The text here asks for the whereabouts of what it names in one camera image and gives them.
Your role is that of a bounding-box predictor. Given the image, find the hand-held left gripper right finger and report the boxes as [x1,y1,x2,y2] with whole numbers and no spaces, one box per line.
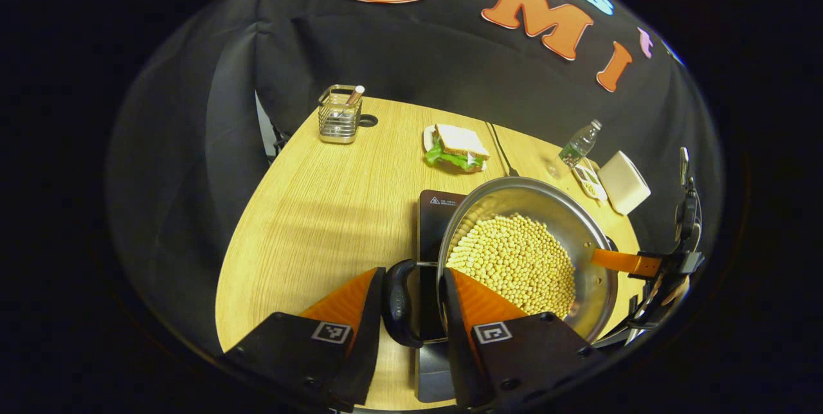
[439,267,608,410]

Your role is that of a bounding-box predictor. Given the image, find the wire mesh utensil holder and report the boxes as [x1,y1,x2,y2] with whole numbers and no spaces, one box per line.
[318,84,366,145]

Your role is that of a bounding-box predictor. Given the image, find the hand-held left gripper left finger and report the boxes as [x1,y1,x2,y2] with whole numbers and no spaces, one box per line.
[222,266,386,410]

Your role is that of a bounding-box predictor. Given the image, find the black induction cooktop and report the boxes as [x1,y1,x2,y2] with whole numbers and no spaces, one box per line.
[415,190,470,403]

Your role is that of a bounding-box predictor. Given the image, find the white divided dish with beans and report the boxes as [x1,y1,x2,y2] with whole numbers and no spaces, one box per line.
[572,163,608,203]

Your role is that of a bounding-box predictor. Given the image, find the black power cable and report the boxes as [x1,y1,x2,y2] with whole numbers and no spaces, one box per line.
[489,122,520,177]

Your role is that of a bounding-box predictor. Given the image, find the black backdrop cloth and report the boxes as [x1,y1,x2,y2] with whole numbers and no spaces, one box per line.
[106,0,724,363]

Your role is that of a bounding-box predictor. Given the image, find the steel pot with black handles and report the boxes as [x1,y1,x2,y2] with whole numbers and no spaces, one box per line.
[381,176,619,347]

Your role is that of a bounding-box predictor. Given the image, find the sandwich with lettuce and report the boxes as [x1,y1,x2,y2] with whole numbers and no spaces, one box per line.
[424,123,491,172]

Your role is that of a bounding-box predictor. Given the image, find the pile of yellow soybeans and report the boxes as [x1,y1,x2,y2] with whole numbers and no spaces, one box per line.
[446,213,577,320]

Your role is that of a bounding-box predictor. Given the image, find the clear plastic water bottle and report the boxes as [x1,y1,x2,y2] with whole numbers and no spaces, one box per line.
[558,120,603,168]

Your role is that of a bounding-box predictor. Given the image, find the white toaster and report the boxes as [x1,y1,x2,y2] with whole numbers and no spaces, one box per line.
[598,150,651,215]

